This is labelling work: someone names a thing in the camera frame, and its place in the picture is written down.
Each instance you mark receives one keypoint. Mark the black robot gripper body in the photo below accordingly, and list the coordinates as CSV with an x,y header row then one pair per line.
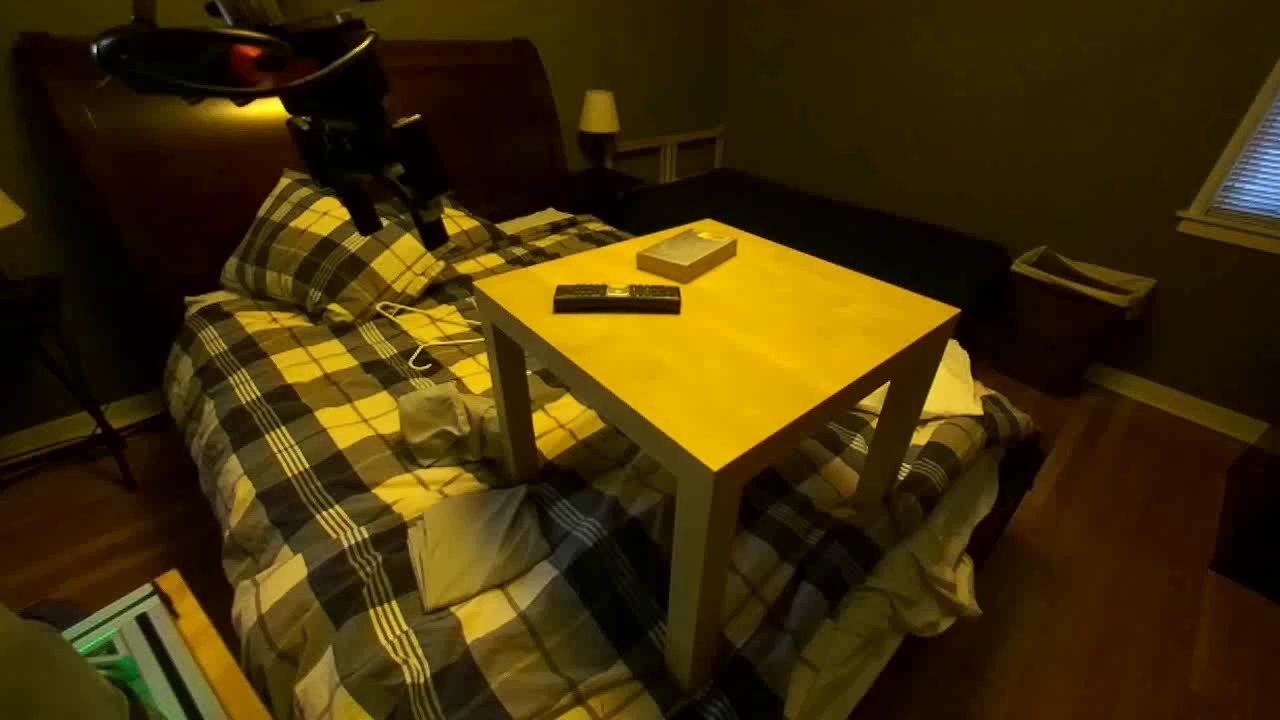
x,y
345,128

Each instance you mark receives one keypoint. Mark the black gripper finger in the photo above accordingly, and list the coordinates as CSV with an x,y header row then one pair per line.
x,y
360,205
431,219

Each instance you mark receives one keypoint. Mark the black remote control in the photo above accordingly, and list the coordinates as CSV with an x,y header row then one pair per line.
x,y
616,297

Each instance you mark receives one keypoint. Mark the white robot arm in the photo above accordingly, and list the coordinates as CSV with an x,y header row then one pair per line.
x,y
322,62

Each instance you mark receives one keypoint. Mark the plaid pillow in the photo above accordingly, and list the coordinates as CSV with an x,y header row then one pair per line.
x,y
305,254

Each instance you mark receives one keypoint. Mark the small bedside lamp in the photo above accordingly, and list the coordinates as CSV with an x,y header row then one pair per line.
x,y
599,127

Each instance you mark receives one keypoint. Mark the dark wooden headboard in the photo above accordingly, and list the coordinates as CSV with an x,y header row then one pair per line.
x,y
175,185

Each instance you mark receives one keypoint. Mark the small tan box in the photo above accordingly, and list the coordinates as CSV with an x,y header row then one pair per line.
x,y
686,254

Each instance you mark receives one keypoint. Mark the plaid bed comforter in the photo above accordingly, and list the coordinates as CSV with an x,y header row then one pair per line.
x,y
364,592

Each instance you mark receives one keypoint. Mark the light wooden side table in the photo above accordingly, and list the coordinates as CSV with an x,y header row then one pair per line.
x,y
759,352

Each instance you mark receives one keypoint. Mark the dark bench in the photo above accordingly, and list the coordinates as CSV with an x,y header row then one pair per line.
x,y
924,256

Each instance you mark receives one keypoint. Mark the wooden framed object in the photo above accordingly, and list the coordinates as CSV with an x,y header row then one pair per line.
x,y
162,644

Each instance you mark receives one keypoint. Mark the wicker basket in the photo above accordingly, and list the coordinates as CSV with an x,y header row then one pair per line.
x,y
1062,312

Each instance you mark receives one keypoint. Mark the window with blinds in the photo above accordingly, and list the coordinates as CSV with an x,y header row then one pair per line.
x,y
1240,194

